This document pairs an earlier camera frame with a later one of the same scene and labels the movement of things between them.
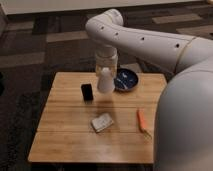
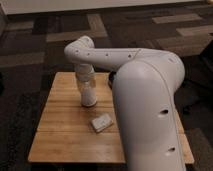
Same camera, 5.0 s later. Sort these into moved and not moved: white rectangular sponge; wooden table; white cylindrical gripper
Moved: white cylindrical gripper
Not moved: wooden table; white rectangular sponge
